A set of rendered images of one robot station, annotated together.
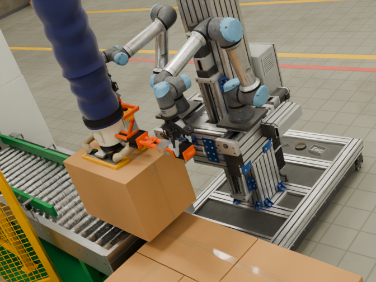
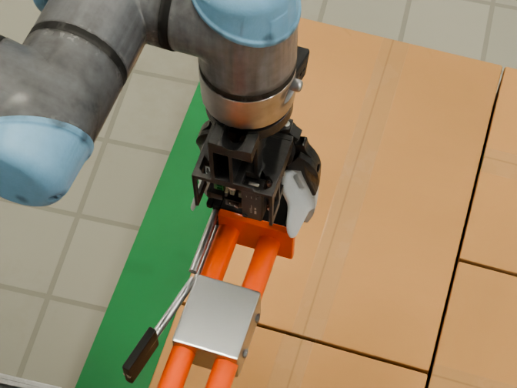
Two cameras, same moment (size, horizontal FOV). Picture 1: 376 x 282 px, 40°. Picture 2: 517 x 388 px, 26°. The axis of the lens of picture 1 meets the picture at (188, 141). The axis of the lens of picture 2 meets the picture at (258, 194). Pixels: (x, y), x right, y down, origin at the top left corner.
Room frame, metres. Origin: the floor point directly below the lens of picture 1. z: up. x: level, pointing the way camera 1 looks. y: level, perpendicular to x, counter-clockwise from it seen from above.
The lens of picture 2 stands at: (2.46, 0.47, 2.14)
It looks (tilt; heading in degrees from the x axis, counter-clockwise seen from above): 60 degrees down; 236
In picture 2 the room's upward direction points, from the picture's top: straight up
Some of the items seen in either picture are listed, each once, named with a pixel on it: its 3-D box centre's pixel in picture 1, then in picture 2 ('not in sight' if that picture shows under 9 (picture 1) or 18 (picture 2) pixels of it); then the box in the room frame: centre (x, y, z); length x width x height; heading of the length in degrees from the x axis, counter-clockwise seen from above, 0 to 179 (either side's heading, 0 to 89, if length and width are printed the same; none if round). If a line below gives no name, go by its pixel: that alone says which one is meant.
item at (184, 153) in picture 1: (183, 151); (268, 201); (2.15, 0.04, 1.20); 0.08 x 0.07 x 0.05; 38
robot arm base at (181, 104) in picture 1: (175, 102); not in sight; (2.98, -0.01, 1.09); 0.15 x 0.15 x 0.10
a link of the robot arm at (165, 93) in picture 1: (164, 94); (241, 15); (2.18, 0.04, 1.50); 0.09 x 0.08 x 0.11; 126
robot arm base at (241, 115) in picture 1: (239, 109); not in sight; (2.61, -0.34, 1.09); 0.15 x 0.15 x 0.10
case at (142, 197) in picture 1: (129, 180); not in sight; (2.60, 0.40, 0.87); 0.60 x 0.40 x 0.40; 38
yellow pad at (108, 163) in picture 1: (103, 155); not in sight; (2.57, 0.47, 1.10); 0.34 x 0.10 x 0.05; 38
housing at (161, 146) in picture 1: (165, 146); (217, 326); (2.26, 0.11, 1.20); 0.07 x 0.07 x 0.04; 38
